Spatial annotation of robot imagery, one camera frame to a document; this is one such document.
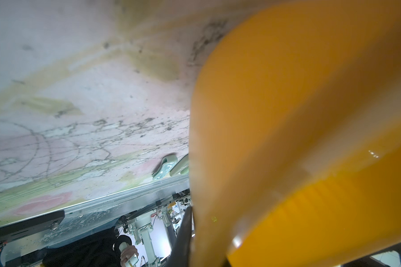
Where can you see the person hand below table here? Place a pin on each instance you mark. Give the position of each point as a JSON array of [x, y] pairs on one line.
[[127, 254]]

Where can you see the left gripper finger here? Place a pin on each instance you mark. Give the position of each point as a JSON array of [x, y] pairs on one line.
[[181, 251]]

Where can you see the grey green knife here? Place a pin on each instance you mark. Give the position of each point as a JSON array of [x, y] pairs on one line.
[[181, 168]]

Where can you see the floral pink table mat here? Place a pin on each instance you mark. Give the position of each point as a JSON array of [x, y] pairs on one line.
[[94, 93]]

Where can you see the yellow plastic storage box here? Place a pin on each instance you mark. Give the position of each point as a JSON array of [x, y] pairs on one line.
[[295, 137]]

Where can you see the light teal folding knife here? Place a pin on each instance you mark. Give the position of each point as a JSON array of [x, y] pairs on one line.
[[167, 163]]

